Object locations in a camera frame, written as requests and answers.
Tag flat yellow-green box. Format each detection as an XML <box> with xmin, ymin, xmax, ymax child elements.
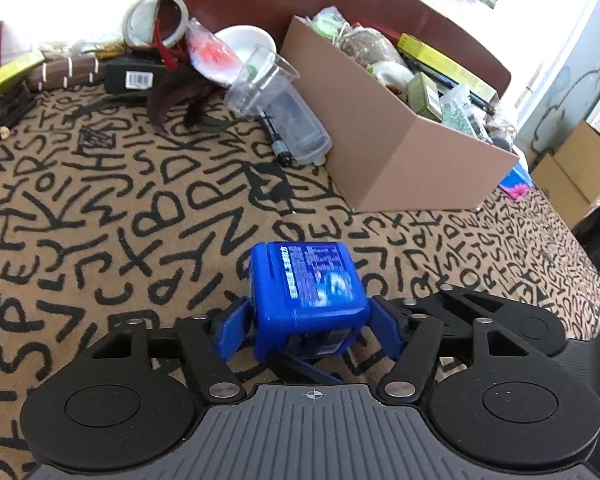
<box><xmin>0</xmin><ymin>50</ymin><xmax>46</xmax><ymax>101</ymax></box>

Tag letter-printed blanket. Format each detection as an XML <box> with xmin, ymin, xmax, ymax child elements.
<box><xmin>0</xmin><ymin>80</ymin><xmax>600</xmax><ymax>480</ymax></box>

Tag plain cardboard box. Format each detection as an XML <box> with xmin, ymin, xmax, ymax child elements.
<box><xmin>530</xmin><ymin>120</ymin><xmax>600</xmax><ymax>231</ymax></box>

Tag dark maroon feather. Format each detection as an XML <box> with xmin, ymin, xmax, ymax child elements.
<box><xmin>145</xmin><ymin>17</ymin><xmax>232</xmax><ymax>134</ymax></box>

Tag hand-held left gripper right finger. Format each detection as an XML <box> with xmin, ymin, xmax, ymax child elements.
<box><xmin>371</xmin><ymin>296</ymin><xmax>536</xmax><ymax>404</ymax></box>

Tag clear plastic cup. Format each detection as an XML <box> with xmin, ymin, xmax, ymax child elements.
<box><xmin>223</xmin><ymin>45</ymin><xmax>301</xmax><ymax>117</ymax></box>

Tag black marker pen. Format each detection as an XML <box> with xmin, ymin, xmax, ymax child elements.
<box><xmin>257</xmin><ymin>110</ymin><xmax>294</xmax><ymax>166</ymax></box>

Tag white bowl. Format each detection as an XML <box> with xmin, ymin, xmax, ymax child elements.
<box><xmin>214</xmin><ymin>25</ymin><xmax>277</xmax><ymax>69</ymax></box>

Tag brown cardboard box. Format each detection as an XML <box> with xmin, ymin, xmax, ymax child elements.
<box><xmin>280</xmin><ymin>14</ymin><xmax>522</xmax><ymax>214</ymax></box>

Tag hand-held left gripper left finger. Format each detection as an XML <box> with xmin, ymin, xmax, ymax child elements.
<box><xmin>92</xmin><ymin>297</ymin><xmax>251</xmax><ymax>404</ymax></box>

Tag light green bagged item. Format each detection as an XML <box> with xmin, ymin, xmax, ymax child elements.
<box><xmin>312</xmin><ymin>6</ymin><xmax>354</xmax><ymax>44</ymax></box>

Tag yellow-green medicine box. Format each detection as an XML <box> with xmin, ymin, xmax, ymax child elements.
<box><xmin>397</xmin><ymin>32</ymin><xmax>499</xmax><ymax>106</ymax></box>

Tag blue plastic box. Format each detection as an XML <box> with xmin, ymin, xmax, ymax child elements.
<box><xmin>247</xmin><ymin>241</ymin><xmax>372</xmax><ymax>387</ymax></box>

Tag black box with barcode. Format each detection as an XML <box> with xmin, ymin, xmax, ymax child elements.
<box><xmin>104</xmin><ymin>57</ymin><xmax>169</xmax><ymax>95</ymax></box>

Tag pink and blue item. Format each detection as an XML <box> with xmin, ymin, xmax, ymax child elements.
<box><xmin>500</xmin><ymin>165</ymin><xmax>534</xmax><ymax>204</ymax></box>

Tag white round item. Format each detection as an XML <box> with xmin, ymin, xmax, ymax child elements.
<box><xmin>372</xmin><ymin>60</ymin><xmax>415</xmax><ymax>91</ymax></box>

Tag bag of green beads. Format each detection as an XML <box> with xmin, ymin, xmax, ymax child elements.
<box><xmin>440</xmin><ymin>85</ymin><xmax>491</xmax><ymax>141</ymax></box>

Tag clear plastic bottle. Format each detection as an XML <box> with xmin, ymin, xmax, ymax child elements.
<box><xmin>265</xmin><ymin>85</ymin><xmax>334</xmax><ymax>166</ymax></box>

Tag plastic bag with red item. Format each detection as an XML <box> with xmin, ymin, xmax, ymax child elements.
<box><xmin>185</xmin><ymin>17</ymin><xmax>244</xmax><ymax>87</ymax></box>

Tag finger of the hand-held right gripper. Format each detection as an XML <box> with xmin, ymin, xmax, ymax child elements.
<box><xmin>400</xmin><ymin>284</ymin><xmax>512</xmax><ymax>332</ymax></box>

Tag bag of brown seeds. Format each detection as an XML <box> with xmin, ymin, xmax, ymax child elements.
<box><xmin>340</xmin><ymin>25</ymin><xmax>406</xmax><ymax>66</ymax></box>

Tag small green box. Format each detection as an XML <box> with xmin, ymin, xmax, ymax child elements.
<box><xmin>406</xmin><ymin>72</ymin><xmax>444</xmax><ymax>121</ymax></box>

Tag clear tape roll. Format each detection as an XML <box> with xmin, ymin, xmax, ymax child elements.
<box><xmin>123</xmin><ymin>0</ymin><xmax>189</xmax><ymax>49</ymax></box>

